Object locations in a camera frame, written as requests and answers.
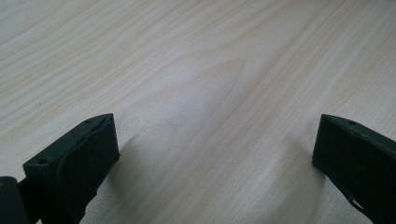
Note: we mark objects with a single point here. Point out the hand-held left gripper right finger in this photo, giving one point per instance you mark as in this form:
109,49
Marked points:
358,168

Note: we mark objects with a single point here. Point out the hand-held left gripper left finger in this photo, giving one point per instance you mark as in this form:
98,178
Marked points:
74,174

